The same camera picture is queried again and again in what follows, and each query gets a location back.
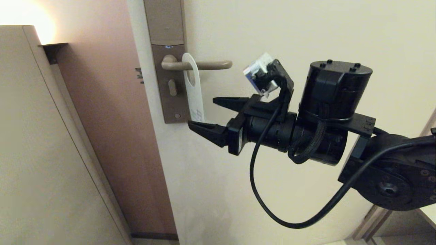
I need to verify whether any white door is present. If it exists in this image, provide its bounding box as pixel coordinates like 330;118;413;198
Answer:
128;0;436;245

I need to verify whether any thin black right gripper cable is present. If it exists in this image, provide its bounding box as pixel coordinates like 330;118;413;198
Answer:
249;102;436;229

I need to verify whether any dark wall lamp bracket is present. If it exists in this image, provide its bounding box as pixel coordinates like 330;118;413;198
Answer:
39;43;68;65

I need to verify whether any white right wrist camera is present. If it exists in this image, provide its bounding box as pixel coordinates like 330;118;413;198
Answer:
243;53;279;99

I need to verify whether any brown closet door frame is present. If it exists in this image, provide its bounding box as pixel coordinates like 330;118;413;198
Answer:
353;109;436;243

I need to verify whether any black right camera bracket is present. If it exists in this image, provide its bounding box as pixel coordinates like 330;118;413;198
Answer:
254;59;295;121

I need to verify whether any thick braided black cable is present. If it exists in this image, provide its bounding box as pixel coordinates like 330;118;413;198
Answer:
288;121;327;165

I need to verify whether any brown door lock plate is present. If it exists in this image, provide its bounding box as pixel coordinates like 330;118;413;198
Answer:
143;0;191;124

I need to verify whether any beige metal door handle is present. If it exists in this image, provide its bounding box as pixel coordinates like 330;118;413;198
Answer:
161;54;233;71

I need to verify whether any blue do-not-disturb door sign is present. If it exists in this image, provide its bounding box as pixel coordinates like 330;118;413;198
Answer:
182;52;206;123

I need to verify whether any dark baseboard strip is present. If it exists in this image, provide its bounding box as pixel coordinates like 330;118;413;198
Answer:
131;232;178;240

